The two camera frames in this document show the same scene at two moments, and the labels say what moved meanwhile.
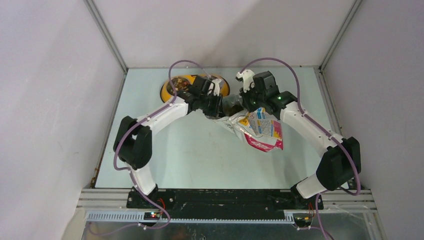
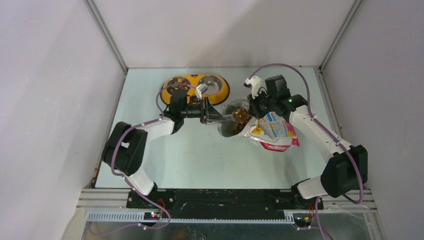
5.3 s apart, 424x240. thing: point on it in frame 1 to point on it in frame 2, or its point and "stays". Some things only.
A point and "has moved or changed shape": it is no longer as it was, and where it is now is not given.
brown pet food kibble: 234,109 to 238,126
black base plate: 223,203 stays
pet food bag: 259,128 has moved or changed shape
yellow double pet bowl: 180,82 stays
